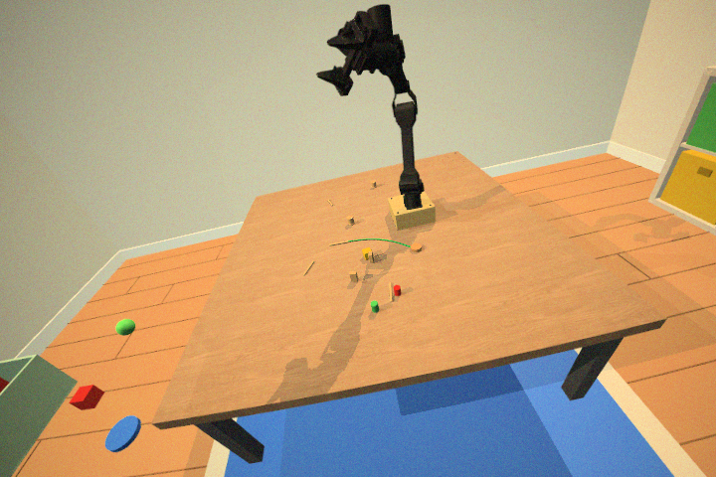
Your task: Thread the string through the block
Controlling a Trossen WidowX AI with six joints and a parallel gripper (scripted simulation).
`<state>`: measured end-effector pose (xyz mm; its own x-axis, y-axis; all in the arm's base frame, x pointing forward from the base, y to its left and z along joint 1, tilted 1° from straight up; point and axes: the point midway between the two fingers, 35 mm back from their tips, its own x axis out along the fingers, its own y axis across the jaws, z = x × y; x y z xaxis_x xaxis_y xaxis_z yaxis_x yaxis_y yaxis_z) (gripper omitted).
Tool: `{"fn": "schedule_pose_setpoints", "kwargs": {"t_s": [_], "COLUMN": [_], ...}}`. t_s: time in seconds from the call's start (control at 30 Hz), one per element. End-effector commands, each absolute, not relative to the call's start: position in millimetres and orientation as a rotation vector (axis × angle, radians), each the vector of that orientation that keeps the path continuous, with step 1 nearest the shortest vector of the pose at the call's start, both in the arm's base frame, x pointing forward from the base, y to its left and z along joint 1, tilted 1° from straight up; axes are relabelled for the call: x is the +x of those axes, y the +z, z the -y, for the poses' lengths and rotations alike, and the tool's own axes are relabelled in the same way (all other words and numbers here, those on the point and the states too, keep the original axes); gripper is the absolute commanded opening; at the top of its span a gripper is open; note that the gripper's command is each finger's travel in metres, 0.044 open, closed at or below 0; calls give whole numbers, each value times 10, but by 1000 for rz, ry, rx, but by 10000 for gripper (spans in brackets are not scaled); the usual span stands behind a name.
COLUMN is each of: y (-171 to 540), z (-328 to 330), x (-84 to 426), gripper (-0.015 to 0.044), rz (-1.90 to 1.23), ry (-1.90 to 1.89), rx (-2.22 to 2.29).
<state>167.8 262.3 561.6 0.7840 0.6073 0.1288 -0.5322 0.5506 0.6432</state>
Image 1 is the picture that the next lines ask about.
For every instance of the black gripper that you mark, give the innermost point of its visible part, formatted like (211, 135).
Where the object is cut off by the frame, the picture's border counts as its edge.
(363, 55)

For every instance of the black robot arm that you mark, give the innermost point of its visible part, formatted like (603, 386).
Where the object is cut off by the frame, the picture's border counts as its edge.
(410, 184)

